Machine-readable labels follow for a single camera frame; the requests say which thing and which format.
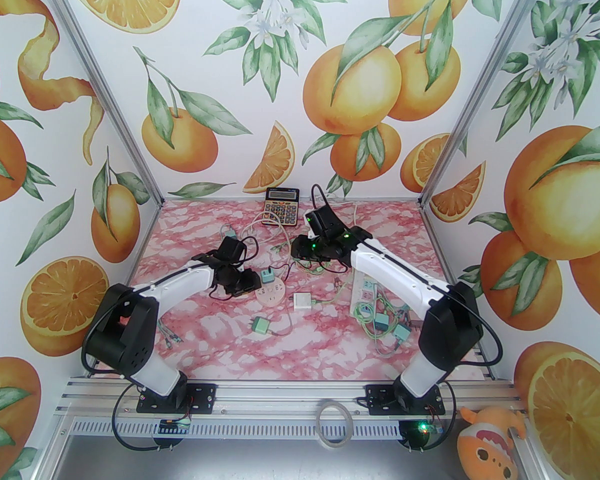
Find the green plug adapter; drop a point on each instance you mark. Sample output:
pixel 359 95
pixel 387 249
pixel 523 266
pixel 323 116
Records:
pixel 261 325
pixel 267 275

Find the round white socket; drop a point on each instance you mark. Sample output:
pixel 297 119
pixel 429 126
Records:
pixel 272 295

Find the white square charger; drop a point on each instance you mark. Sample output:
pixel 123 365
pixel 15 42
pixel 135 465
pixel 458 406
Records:
pixel 302 300

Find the long white power strip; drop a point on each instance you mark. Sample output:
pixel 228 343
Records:
pixel 365 293

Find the teal plug adapter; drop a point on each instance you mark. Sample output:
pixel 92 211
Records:
pixel 380 323
pixel 402 332

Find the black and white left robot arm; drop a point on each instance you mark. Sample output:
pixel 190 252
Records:
pixel 125 328

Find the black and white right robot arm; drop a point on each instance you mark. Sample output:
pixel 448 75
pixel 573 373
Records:
pixel 450 328

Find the black and orange calculator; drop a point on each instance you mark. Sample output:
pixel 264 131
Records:
pixel 280 208

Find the small circuit board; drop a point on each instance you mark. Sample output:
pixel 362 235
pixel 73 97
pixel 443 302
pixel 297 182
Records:
pixel 427 427
pixel 172 425

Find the orange plush toy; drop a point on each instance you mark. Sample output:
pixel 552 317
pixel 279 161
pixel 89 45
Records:
pixel 485 443

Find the aluminium frame rail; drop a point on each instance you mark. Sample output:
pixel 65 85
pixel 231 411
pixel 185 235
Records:
pixel 280 398

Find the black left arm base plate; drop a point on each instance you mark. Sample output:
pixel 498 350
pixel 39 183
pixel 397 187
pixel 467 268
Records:
pixel 205 398

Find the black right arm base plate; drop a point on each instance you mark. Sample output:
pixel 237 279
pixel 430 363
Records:
pixel 380 400

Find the aluminium frame post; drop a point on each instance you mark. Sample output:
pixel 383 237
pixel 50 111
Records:
pixel 109 93
pixel 479 93

